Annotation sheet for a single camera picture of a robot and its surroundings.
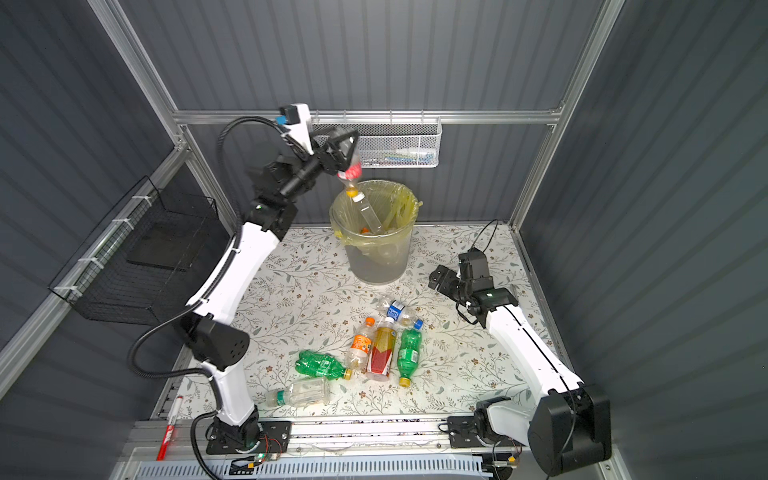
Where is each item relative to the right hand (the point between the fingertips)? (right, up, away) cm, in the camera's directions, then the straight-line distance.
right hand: (447, 280), depth 83 cm
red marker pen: (-71, -40, -11) cm, 83 cm away
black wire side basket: (-77, +6, -9) cm, 78 cm away
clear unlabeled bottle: (-23, +21, +16) cm, 35 cm away
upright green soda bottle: (-10, -18, +4) cm, 21 cm away
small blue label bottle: (-14, -11, +8) cm, 19 cm away
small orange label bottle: (-24, -19, 0) cm, 31 cm away
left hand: (-24, +33, -22) cm, 47 cm away
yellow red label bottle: (-18, -20, -1) cm, 27 cm away
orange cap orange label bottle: (-25, +15, +21) cm, 36 cm away
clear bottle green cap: (-40, -30, -3) cm, 50 cm away
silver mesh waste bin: (-21, +6, +14) cm, 26 cm away
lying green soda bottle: (-35, -24, -1) cm, 42 cm away
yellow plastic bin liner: (-15, +23, +14) cm, 31 cm away
